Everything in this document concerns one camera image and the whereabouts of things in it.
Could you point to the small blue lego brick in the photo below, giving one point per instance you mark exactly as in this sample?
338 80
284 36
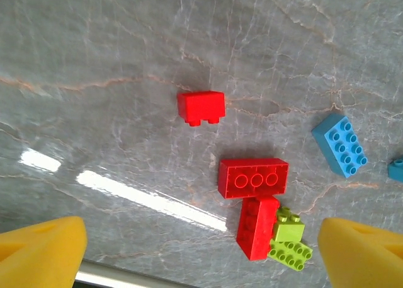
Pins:
397 171

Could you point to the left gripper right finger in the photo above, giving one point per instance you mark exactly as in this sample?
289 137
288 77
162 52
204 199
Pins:
362 256

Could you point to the small red lego brick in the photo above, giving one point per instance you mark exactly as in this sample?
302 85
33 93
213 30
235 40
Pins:
201 106

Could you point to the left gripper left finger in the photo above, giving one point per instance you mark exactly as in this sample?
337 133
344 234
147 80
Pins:
37 256

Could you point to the wide aluminium extrusion rail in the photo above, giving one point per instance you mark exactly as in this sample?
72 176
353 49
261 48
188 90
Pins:
104 275

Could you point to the small green lego brick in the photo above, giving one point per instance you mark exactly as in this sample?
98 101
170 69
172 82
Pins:
288 227

